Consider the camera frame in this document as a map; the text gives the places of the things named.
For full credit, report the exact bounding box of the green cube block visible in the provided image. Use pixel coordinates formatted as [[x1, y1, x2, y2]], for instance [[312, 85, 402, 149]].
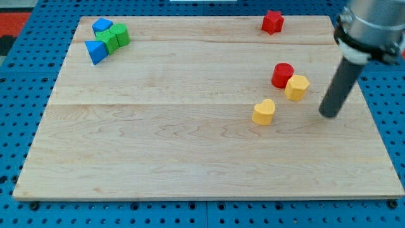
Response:
[[96, 30, 120, 55]]

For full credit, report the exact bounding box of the yellow heart block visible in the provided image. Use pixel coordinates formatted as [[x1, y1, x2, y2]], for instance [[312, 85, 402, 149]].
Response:
[[251, 99, 275, 126]]

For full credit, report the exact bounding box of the red star block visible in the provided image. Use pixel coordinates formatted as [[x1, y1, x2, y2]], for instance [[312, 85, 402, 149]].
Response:
[[261, 10, 284, 35]]

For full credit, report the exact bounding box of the light wooden board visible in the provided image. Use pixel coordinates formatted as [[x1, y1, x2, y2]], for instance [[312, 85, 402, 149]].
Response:
[[13, 16, 404, 201]]

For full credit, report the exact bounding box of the green cylinder block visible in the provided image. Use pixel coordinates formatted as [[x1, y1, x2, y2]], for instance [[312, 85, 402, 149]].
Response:
[[109, 23, 130, 47]]

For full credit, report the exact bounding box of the yellow hexagon block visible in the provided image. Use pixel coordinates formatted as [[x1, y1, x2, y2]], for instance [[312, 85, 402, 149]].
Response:
[[284, 75, 310, 101]]

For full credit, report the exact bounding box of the red cylinder block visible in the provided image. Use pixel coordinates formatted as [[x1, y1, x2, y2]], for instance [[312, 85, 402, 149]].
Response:
[[271, 63, 294, 89]]

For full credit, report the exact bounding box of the blue triangle block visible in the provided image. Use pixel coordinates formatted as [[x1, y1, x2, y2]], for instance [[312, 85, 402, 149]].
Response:
[[85, 41, 108, 65]]

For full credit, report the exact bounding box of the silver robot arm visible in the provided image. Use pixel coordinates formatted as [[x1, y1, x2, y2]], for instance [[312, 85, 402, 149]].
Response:
[[334, 0, 404, 65]]

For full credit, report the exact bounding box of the blue cube block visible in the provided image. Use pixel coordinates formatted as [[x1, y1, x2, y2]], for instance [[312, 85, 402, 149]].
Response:
[[92, 18, 113, 36]]

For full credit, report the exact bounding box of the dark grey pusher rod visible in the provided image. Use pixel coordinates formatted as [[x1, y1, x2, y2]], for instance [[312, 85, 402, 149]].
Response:
[[318, 57, 365, 118]]

